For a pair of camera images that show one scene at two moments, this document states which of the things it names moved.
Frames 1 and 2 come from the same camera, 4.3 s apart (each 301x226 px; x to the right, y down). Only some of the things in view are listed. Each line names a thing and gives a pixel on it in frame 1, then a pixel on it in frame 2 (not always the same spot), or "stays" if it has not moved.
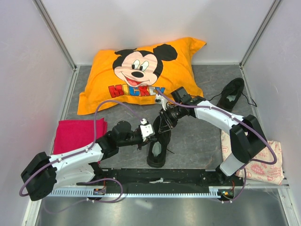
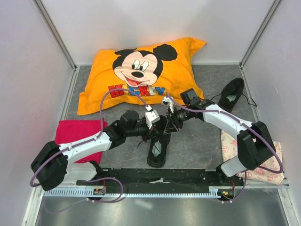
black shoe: (156, 155) stays
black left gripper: (147, 141) → (152, 133)
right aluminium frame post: (272, 10) stays
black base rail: (163, 177) stays
